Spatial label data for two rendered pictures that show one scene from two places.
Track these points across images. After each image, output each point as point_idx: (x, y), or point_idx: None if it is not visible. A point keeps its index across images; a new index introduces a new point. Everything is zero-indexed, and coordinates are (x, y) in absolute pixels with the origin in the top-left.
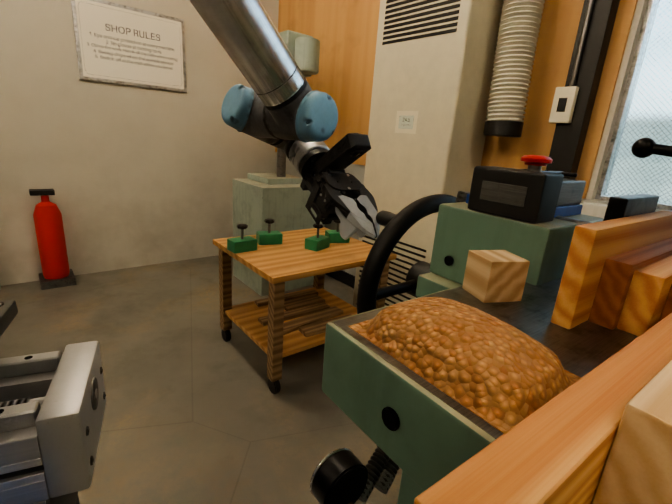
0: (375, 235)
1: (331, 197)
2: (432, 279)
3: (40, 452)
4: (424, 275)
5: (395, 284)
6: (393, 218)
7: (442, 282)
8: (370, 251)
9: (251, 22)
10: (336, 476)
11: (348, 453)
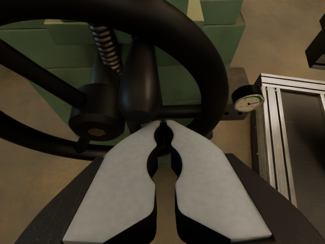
0: (167, 120)
1: (311, 227)
2: (199, 9)
3: None
4: (199, 16)
5: (160, 110)
6: (188, 23)
7: (195, 3)
8: (225, 74)
9: None
10: (258, 86)
11: (246, 92)
